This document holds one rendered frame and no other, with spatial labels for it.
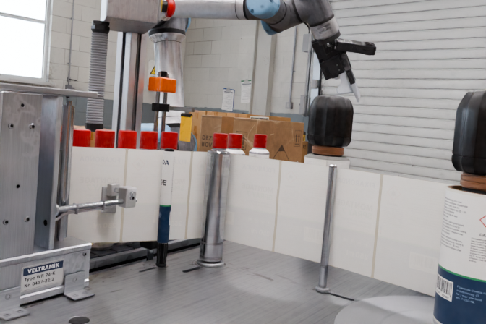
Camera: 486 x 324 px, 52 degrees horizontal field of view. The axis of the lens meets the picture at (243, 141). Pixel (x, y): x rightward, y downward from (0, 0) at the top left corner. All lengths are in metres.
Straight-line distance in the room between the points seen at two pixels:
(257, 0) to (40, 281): 0.89
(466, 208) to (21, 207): 0.50
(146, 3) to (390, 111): 4.83
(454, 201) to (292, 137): 1.24
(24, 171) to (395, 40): 5.29
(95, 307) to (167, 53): 1.05
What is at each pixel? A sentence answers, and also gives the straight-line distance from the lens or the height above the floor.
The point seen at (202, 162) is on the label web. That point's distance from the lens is 0.83.
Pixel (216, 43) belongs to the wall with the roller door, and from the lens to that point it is 7.61.
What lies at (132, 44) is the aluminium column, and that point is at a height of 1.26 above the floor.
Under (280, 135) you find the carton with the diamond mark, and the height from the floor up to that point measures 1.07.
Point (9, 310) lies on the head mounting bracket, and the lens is 0.67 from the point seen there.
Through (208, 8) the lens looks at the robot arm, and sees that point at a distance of 1.40.
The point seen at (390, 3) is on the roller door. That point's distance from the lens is 5.86.
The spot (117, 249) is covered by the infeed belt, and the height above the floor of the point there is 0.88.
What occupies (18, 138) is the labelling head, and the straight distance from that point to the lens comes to 0.63.
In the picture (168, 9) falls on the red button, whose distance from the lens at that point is 0.99.
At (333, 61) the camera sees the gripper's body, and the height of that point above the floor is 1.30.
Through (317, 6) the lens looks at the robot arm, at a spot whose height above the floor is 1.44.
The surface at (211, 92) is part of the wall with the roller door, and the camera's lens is 7.57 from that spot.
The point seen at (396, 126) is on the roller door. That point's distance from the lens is 5.61.
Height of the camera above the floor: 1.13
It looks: 3 degrees down
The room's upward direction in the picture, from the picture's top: 5 degrees clockwise
